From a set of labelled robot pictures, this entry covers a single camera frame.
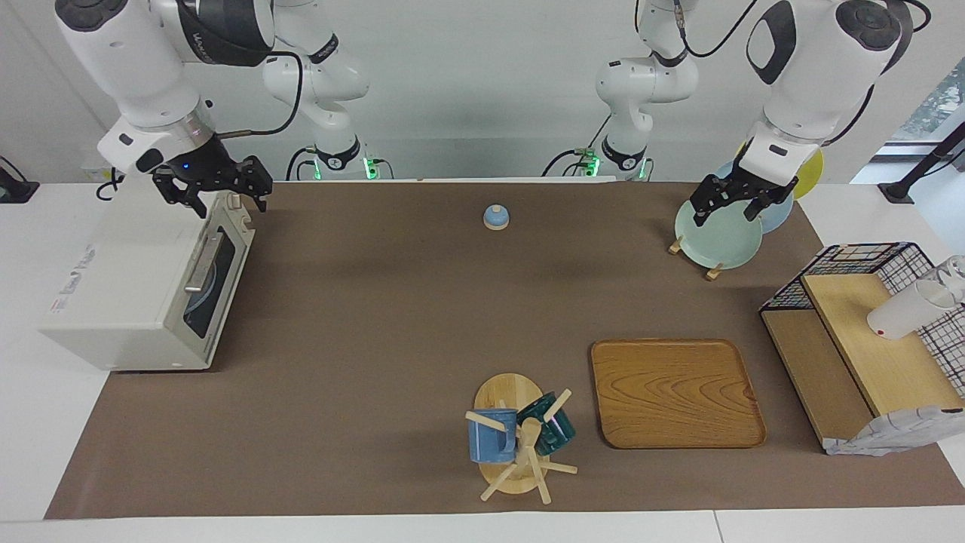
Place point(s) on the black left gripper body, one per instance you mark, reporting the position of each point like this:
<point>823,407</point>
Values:
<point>742,188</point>

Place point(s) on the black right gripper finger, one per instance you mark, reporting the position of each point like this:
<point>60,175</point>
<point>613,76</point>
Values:
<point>199,208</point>
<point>261,202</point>

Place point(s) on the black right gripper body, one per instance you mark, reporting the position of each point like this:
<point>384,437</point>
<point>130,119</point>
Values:
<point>215,175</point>

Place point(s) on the light blue plate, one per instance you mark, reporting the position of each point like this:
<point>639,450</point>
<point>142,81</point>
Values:
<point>208,300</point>

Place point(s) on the white toaster oven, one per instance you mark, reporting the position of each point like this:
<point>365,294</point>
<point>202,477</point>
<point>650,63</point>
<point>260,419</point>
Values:
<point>113,271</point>

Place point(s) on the grey blue plate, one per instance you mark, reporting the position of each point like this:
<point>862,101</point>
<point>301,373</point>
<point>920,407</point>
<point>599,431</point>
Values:
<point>776,219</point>

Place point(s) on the pale green plate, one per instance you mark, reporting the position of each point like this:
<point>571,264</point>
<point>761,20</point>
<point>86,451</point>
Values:
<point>720,241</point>

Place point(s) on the wooden plate rack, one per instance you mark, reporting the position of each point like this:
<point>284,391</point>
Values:
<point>675,246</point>

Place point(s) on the yellow plate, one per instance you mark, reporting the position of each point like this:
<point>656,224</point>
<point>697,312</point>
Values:
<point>810,173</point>

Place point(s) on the white power box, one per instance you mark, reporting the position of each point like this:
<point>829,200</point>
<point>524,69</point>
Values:
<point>90,172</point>

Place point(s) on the square wooden tray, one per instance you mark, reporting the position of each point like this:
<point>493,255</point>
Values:
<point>671,392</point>

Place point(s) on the white paper cup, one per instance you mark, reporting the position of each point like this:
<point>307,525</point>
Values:
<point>901,317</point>

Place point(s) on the wooden two-tier shelf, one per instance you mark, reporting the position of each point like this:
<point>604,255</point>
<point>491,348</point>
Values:
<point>882,354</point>

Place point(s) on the brown table mat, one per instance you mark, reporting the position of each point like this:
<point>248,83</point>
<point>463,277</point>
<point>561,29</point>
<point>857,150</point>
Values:
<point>362,377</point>

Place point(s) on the small blue bell wooden base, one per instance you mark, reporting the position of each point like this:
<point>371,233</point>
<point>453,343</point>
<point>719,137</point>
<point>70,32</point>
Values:
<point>495,219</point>

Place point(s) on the clear drinking glass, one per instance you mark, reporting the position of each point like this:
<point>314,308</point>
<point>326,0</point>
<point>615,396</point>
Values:
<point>956,270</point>

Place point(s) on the window with greenery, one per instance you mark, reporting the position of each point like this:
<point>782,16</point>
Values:
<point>942,98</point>

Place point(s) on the dark green mug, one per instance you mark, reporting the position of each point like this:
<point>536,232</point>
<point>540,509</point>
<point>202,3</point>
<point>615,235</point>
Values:
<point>558,434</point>

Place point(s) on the wooden mug tree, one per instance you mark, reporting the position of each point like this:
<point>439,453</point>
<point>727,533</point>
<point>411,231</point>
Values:
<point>509,392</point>

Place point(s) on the white patterned cloth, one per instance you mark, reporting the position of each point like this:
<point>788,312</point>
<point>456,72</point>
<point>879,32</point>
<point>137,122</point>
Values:
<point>889,434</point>

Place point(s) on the blue mug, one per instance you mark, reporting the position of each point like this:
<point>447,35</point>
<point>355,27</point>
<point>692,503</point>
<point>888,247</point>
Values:
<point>486,441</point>

